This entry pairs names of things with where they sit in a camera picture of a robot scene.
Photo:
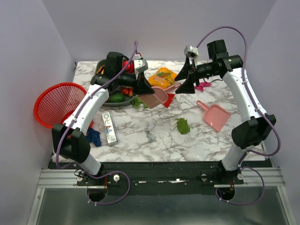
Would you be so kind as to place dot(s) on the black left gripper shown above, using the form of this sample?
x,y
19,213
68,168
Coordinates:
x,y
141,86

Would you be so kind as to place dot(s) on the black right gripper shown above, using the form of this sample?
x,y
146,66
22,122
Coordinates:
x,y
188,86

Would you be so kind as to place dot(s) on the pink hand brush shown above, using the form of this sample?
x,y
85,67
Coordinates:
x,y
160,95

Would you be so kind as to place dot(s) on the pink plastic dustpan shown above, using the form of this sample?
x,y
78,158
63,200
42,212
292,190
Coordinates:
x,y
215,116

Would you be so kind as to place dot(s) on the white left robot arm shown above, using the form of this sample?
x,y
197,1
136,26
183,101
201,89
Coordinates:
x,y
69,137

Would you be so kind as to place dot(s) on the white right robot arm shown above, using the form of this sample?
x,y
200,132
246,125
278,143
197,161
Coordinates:
x,y
256,123

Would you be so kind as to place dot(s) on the toy cherries bunch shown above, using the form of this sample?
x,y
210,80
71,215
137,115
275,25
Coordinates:
x,y
127,91

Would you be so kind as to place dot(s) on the magenta crumpled paper scrap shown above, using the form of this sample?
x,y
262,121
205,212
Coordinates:
x,y
202,85

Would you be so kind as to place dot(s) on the dark green paper scrap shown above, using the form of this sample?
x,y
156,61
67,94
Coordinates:
x,y
136,102

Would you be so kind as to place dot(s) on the red toy apple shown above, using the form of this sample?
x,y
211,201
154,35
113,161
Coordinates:
x,y
129,66

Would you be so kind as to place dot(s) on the orange snack bag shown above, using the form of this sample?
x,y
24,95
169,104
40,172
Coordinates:
x,y
163,78

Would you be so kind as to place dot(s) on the red paper scrap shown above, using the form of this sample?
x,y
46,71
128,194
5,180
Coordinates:
x,y
169,100

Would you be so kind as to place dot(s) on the green toy avocado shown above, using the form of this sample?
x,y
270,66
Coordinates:
x,y
117,98

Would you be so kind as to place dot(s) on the grey fruit tray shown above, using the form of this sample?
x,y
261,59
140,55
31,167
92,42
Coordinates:
x,y
127,101

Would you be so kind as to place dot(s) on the toy pineapple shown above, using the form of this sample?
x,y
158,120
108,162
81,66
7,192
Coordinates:
x,y
101,70

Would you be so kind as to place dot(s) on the silver toothpaste box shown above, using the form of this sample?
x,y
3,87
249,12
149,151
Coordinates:
x,y
109,128

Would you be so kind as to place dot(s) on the blue crumpled paper scrap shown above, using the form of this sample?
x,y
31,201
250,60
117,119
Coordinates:
x,y
93,136

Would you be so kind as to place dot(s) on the red mesh waste basket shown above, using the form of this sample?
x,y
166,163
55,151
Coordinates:
x,y
57,103

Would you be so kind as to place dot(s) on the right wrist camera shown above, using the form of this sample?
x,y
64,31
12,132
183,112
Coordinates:
x,y
192,52

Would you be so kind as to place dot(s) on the aluminium frame rail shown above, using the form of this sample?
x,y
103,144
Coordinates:
x,y
52,179

